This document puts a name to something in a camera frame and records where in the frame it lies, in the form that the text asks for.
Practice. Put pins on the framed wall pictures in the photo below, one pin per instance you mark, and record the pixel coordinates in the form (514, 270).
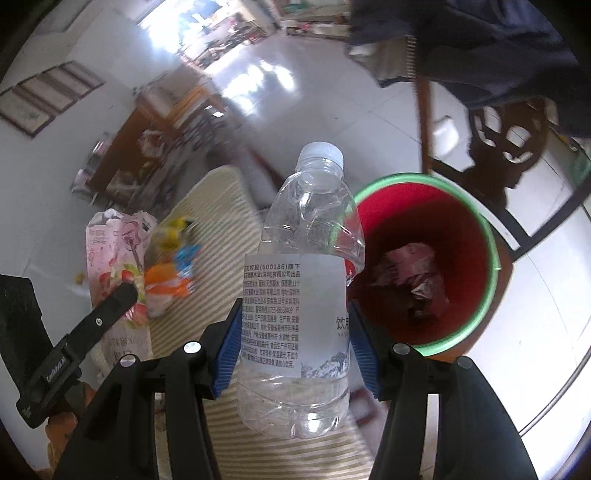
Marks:
(32, 104)

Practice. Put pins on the person's left hand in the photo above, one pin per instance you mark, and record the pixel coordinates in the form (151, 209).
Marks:
(60, 427)

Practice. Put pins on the clear plastic water bottle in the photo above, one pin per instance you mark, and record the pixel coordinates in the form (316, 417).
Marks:
(293, 372)

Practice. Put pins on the brown wooden chair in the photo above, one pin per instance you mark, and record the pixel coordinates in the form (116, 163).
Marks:
(140, 146)

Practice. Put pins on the red green trash bin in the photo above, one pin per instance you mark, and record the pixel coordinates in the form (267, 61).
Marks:
(414, 208)

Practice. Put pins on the dark wooden side chair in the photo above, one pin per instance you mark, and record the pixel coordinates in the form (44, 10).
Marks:
(501, 156)

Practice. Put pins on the crumpled pink foil wrapper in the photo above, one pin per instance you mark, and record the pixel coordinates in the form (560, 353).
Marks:
(411, 272)

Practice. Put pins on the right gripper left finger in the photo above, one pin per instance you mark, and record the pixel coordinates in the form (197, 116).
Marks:
(115, 439)

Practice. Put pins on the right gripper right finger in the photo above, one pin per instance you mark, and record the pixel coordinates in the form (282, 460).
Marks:
(476, 436)

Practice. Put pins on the pink white snack pouch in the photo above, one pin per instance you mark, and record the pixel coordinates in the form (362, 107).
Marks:
(116, 244)

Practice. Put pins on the orange snack bag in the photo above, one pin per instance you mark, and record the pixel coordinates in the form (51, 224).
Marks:
(170, 260)

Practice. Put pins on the blue jacket on chair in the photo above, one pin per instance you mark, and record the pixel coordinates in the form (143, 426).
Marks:
(485, 53)

